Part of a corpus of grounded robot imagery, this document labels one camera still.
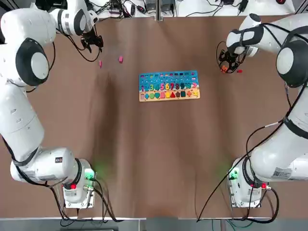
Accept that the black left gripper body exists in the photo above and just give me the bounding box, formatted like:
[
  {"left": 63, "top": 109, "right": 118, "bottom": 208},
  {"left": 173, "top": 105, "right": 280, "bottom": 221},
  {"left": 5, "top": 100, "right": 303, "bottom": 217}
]
[{"left": 81, "top": 30, "right": 101, "bottom": 46}]

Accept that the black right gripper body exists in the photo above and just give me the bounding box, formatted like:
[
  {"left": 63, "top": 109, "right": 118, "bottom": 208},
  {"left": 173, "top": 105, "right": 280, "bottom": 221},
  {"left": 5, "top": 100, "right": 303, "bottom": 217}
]
[{"left": 228, "top": 50, "right": 242, "bottom": 63}]

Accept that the blue wooden toy board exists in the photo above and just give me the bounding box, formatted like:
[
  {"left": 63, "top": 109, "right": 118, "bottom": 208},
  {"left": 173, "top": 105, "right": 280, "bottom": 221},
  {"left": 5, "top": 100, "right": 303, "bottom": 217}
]
[{"left": 139, "top": 70, "right": 201, "bottom": 102}]

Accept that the black power adapter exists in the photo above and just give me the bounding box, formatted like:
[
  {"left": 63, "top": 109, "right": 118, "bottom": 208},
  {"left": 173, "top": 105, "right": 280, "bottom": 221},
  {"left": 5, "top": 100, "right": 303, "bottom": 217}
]
[{"left": 238, "top": 0, "right": 249, "bottom": 13}]

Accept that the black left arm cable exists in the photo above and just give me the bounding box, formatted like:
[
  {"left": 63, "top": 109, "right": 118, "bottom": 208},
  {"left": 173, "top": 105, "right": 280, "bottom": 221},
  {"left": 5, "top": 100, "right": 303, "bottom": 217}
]
[{"left": 2, "top": 26, "right": 104, "bottom": 188}]

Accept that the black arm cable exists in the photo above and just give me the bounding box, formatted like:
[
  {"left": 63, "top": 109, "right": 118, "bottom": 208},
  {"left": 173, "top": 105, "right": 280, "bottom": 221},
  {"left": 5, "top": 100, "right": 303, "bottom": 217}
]
[
  {"left": 216, "top": 23, "right": 308, "bottom": 169},
  {"left": 2, "top": 26, "right": 104, "bottom": 188}
]

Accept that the aluminium profile post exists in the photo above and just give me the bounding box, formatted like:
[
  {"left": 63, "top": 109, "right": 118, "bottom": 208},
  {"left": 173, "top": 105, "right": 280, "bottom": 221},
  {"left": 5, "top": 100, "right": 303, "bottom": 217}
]
[{"left": 155, "top": 0, "right": 165, "bottom": 22}]

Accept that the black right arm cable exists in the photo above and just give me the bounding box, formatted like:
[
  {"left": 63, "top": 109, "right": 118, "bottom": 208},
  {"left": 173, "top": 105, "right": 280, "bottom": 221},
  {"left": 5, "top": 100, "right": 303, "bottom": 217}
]
[{"left": 216, "top": 23, "right": 308, "bottom": 169}]

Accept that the aluminium frame profile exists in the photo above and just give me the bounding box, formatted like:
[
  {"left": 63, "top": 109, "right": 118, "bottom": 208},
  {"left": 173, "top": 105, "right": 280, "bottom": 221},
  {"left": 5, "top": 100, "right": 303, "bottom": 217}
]
[{"left": 295, "top": 0, "right": 308, "bottom": 14}]

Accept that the green cable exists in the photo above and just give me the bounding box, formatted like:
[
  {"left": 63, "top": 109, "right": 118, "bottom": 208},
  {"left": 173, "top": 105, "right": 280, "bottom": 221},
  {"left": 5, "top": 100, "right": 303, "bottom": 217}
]
[{"left": 211, "top": 219, "right": 253, "bottom": 231}]

